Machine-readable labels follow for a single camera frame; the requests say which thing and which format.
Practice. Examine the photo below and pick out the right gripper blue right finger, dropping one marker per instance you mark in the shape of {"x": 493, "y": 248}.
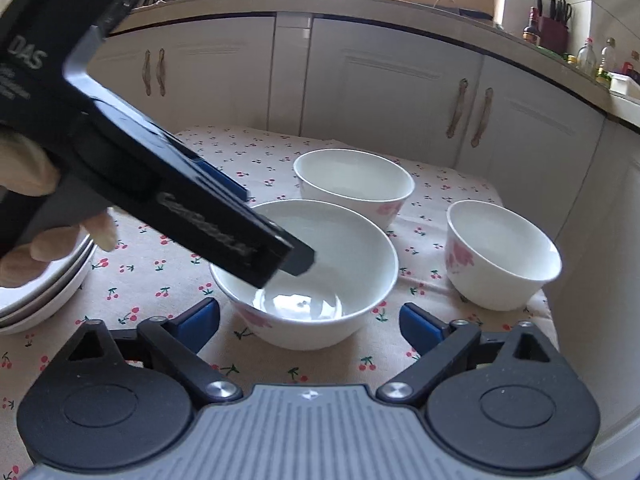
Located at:
{"x": 420, "y": 329}

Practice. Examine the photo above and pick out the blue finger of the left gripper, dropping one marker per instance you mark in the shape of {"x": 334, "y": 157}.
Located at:
{"x": 233, "y": 187}
{"x": 293, "y": 255}

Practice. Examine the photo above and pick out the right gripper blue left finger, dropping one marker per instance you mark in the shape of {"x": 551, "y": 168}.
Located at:
{"x": 195, "y": 327}

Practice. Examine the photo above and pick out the floral bowl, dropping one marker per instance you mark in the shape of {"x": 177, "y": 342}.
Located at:
{"x": 366, "y": 183}
{"x": 355, "y": 267}
{"x": 495, "y": 258}

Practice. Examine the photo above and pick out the cherry print tablecloth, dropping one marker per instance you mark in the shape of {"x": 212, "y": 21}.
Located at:
{"x": 149, "y": 274}

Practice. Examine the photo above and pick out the far deep fruit plate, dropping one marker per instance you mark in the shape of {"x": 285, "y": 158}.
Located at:
{"x": 56, "y": 303}

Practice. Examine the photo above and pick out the dark sauce bottle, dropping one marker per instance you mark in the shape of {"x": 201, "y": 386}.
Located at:
{"x": 531, "y": 33}

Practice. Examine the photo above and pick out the white plastic tray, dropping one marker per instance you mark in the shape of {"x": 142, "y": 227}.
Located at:
{"x": 625, "y": 86}

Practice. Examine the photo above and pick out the red knife block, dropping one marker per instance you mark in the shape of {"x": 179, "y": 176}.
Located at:
{"x": 552, "y": 25}

